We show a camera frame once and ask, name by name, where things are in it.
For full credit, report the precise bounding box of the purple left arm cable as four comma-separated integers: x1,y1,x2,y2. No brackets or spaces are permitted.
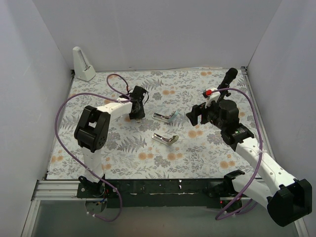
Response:
55,73,134,222

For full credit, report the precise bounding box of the floral patterned table mat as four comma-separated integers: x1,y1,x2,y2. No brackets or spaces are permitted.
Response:
45,67,276,180

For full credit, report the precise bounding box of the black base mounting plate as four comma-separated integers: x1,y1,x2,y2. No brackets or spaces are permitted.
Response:
77,176,236,208

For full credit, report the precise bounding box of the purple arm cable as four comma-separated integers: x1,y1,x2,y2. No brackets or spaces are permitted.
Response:
55,73,134,222
212,88,261,221

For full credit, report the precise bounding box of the beige stapler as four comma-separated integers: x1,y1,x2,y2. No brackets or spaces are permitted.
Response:
152,133,179,146

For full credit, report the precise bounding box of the black microphone stand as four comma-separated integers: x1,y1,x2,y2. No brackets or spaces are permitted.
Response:
222,90,231,99

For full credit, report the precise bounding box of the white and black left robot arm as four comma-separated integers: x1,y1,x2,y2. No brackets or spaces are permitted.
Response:
74,86,148,198

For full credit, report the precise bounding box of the light blue stapler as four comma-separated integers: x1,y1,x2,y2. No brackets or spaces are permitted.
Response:
152,111,178,123

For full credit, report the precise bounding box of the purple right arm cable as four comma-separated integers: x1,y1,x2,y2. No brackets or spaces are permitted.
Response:
212,88,261,221

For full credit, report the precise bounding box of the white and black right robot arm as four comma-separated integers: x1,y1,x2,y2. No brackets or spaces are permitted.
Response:
186,100,312,227

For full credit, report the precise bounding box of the white metronome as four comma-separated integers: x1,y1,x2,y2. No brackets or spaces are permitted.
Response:
73,46,96,81

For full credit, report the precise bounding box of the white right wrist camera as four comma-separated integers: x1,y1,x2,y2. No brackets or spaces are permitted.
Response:
202,88,221,108

